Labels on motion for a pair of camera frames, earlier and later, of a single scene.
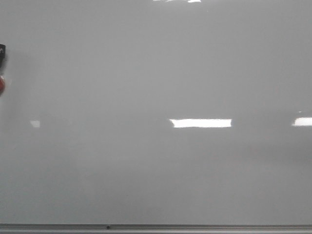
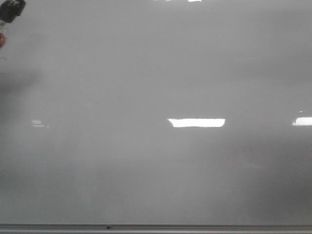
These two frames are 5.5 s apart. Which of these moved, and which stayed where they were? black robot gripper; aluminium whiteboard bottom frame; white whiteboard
Moved: black robot gripper
Stayed: white whiteboard; aluminium whiteboard bottom frame
